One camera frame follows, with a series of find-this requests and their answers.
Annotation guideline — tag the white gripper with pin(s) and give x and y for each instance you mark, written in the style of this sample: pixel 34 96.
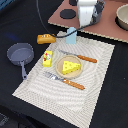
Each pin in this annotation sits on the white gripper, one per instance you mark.
pixel 89 12

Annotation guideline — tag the orange toy bread loaf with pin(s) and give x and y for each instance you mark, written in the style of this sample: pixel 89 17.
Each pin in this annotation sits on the orange toy bread loaf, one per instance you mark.
pixel 45 38

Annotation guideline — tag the yellow toy cheese wedge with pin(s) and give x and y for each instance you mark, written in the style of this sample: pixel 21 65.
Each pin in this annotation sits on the yellow toy cheese wedge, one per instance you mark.
pixel 69 67

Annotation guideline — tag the yellow toy butter box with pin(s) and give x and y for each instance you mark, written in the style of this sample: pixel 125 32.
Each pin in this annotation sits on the yellow toy butter box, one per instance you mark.
pixel 47 59

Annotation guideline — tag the light blue milk carton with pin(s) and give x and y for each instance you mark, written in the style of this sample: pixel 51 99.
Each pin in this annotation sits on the light blue milk carton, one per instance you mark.
pixel 71 38

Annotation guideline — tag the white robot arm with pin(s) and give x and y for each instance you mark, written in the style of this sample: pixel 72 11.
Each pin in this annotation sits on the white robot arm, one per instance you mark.
pixel 89 11

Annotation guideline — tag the black round burner back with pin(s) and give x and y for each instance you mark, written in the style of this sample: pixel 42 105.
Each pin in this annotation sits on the black round burner back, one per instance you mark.
pixel 73 2

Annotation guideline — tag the black round burner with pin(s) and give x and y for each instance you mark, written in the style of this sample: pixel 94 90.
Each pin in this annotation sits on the black round burner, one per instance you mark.
pixel 73 2
pixel 67 14

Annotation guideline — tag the pink toy stove board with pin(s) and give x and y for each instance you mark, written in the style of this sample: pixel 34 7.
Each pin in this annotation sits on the pink toy stove board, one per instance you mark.
pixel 106 27

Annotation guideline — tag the black round burner front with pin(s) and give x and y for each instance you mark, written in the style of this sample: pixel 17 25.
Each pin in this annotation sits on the black round burner front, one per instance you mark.
pixel 67 14

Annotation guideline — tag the beige bowl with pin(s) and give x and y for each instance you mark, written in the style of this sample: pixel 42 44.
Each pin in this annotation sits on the beige bowl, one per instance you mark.
pixel 122 14

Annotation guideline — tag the round wooden plate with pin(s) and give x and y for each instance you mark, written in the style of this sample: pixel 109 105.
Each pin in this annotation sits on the round wooden plate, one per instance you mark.
pixel 71 58

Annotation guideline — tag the grey toy frying pan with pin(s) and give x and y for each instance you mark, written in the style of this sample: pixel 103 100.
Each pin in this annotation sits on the grey toy frying pan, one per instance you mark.
pixel 21 54

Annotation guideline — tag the toy knife wooden handle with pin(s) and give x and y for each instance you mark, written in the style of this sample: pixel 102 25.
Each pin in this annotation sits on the toy knife wooden handle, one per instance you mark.
pixel 80 56

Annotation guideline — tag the toy fork wooden handle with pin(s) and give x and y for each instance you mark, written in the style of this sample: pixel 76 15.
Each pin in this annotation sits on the toy fork wooden handle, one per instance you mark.
pixel 54 77

